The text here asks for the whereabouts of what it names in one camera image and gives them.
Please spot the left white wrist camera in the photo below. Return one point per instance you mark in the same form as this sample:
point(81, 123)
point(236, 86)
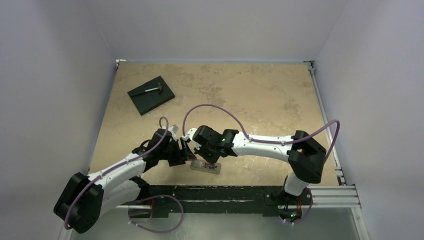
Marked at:
point(174, 128)

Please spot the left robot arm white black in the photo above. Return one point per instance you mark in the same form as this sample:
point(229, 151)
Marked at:
point(86, 197)

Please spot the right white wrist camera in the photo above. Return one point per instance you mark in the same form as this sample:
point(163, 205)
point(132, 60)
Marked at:
point(188, 136)

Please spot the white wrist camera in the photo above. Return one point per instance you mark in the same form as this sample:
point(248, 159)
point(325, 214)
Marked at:
point(188, 136)
point(174, 128)

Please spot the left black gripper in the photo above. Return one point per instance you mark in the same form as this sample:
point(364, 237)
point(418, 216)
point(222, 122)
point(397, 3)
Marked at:
point(179, 158)

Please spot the aluminium frame rail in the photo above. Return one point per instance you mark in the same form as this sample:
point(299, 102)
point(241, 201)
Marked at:
point(342, 196)

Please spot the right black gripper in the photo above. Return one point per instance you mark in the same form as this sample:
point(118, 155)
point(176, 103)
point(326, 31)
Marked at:
point(199, 145)

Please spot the small metal hammer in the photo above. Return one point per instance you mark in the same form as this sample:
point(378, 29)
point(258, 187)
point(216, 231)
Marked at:
point(158, 89)

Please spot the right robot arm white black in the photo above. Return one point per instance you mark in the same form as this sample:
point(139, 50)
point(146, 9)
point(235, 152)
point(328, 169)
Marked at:
point(302, 152)

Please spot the grey remote control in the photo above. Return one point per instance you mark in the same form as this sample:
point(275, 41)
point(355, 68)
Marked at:
point(198, 166)

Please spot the black square tray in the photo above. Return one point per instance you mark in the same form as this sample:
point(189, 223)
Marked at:
point(149, 101)

